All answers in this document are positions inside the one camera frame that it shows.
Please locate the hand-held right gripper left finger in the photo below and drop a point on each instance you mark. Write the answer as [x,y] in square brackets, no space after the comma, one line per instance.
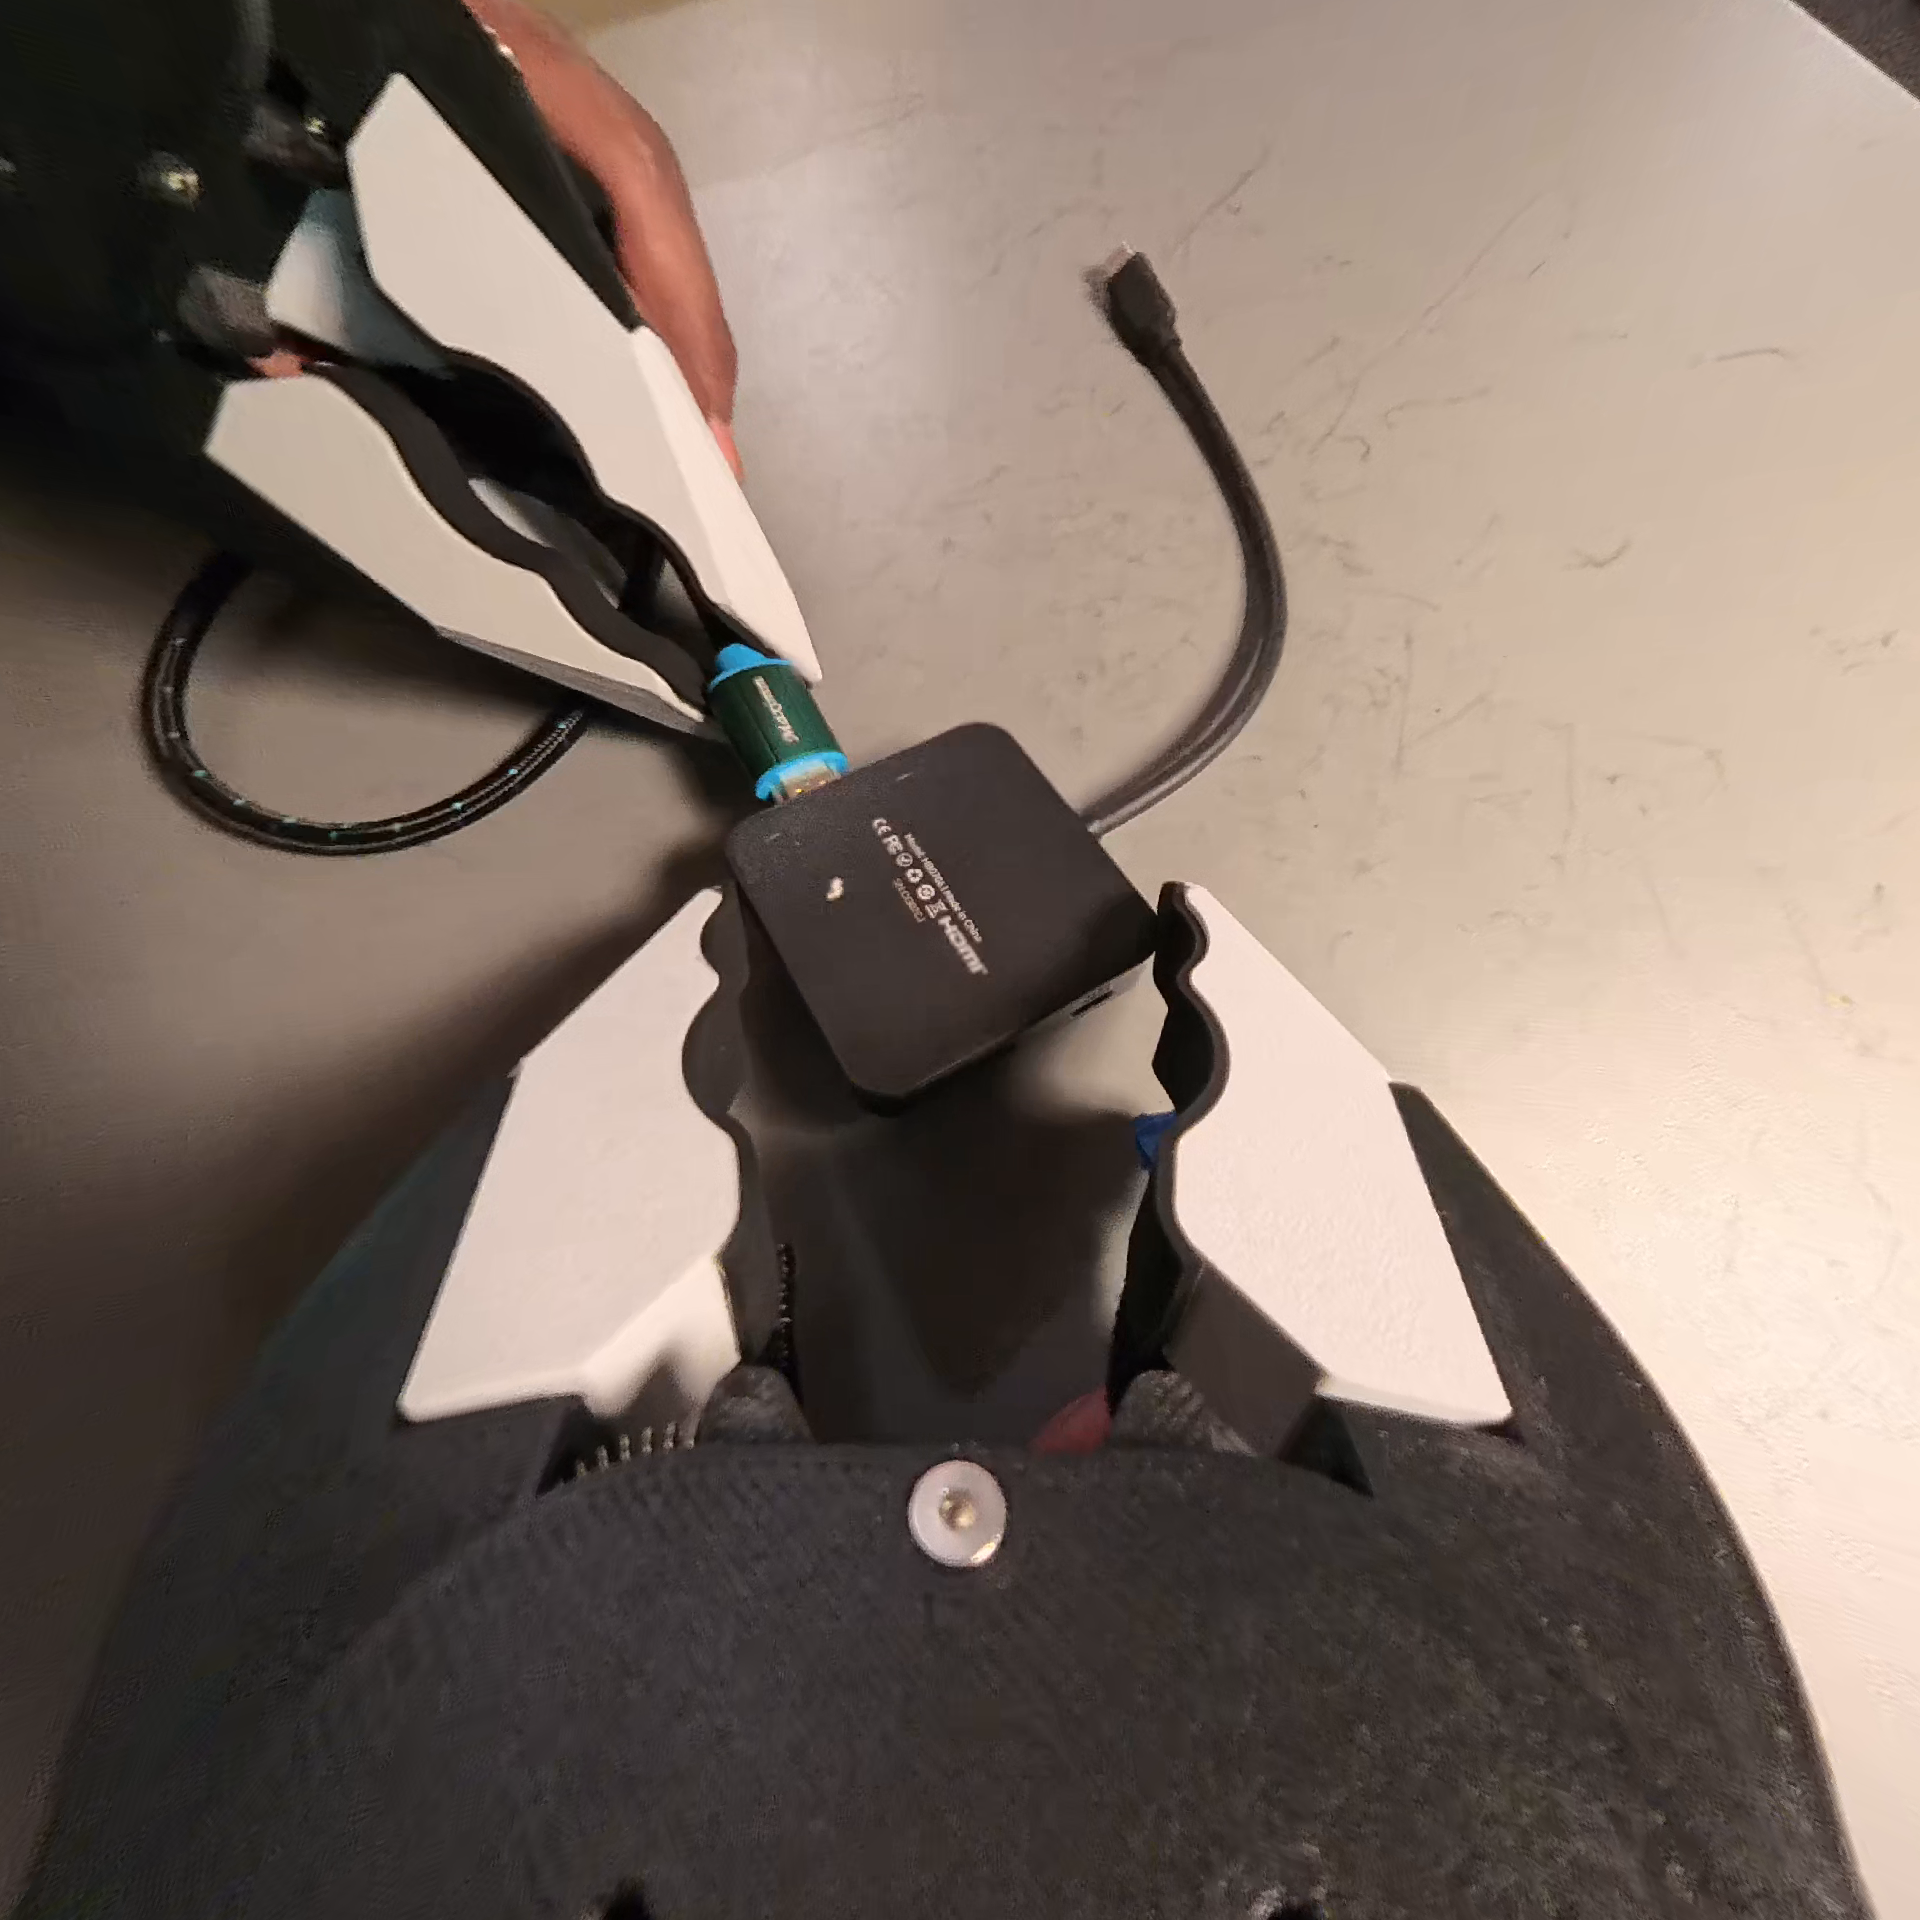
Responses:
[599,1201]

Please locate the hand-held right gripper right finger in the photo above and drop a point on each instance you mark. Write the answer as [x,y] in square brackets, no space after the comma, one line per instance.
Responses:
[1321,1230]

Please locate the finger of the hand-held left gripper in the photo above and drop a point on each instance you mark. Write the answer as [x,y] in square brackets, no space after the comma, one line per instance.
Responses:
[571,299]
[375,510]

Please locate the black USB hub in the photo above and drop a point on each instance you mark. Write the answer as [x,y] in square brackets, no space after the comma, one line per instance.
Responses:
[931,902]

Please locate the person's left hand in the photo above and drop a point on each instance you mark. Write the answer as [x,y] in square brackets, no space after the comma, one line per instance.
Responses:
[646,195]

